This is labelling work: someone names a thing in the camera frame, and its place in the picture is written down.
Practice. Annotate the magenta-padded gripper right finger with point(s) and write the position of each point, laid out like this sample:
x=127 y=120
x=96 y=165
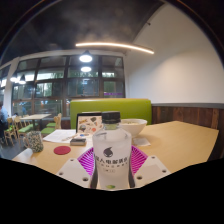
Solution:
x=150 y=170

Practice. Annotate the flat round red coaster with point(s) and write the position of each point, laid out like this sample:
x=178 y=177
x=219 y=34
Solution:
x=62 y=150

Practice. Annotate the white paper napkin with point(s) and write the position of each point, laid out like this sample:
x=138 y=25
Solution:
x=141 y=142

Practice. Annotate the light wooden dining table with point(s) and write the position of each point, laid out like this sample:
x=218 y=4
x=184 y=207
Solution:
x=35 y=116

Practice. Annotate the group of green-seated wooden chairs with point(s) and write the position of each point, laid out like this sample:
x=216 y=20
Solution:
x=23 y=128

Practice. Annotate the small black box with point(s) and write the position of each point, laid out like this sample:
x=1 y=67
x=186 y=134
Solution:
x=78 y=141

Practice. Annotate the long curved ceiling light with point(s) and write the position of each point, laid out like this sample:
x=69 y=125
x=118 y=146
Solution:
x=113 y=45

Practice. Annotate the patterned grey mug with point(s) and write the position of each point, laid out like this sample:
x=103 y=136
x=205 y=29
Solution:
x=33 y=141

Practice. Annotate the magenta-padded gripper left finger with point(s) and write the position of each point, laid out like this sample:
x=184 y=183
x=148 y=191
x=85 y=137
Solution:
x=75 y=171

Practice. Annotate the person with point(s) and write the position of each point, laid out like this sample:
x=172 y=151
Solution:
x=2 y=121

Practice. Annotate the white bowl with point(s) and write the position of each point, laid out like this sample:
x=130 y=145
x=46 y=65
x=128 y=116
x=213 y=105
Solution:
x=135 y=126

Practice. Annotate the green upholstered bench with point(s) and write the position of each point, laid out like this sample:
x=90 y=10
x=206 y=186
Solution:
x=113 y=106

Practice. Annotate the clear white-labelled drink bottle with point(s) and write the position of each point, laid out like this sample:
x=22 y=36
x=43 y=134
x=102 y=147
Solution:
x=111 y=156

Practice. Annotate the group of round pendant lamps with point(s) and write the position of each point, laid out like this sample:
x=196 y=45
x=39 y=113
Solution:
x=85 y=58

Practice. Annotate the sticker-covered laptop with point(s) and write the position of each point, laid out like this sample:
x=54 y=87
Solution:
x=88 y=124

